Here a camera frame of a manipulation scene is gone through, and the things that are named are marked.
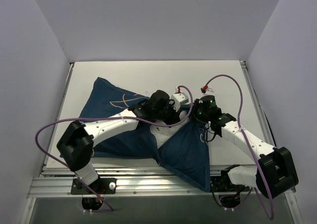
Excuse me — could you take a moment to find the white pillow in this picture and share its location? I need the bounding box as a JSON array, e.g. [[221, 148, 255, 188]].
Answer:
[[150, 118, 189, 149]]

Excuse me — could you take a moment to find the blue embroidered pillowcase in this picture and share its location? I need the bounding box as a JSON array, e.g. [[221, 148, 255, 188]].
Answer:
[[80, 77, 211, 192]]

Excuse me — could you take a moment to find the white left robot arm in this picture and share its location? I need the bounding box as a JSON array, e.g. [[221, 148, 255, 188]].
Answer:
[[56, 90, 189, 194]]

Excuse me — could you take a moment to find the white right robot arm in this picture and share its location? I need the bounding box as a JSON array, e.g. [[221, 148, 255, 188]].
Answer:
[[191, 95, 299, 198]]

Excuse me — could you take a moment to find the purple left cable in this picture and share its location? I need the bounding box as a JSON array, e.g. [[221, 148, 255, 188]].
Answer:
[[34, 85, 194, 213]]

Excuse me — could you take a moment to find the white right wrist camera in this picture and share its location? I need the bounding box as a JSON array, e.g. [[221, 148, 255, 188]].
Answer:
[[201, 85, 215, 97]]

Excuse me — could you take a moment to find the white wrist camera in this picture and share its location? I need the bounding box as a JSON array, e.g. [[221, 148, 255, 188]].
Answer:
[[201, 85, 215, 97], [170, 93, 189, 112]]

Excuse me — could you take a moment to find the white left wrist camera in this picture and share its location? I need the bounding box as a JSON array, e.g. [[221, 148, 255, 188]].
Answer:
[[170, 93, 189, 112]]

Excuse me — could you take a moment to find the aluminium right side rail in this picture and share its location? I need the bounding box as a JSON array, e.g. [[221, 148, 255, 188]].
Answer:
[[240, 61, 276, 146]]

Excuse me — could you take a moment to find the aluminium rail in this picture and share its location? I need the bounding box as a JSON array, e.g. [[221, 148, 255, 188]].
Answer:
[[240, 61, 276, 146], [27, 166, 297, 199], [42, 62, 77, 172]]

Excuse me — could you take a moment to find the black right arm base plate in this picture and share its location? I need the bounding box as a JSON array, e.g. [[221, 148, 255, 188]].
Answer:
[[210, 175, 250, 193]]

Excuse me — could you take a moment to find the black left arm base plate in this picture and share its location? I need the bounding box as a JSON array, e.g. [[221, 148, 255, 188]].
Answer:
[[70, 177, 117, 195]]

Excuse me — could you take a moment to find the aluminium left side rail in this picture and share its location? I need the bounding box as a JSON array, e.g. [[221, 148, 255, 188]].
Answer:
[[42, 62, 77, 172]]

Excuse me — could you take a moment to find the aluminium front rail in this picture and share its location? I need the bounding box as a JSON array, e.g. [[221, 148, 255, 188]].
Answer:
[[27, 166, 297, 199]]

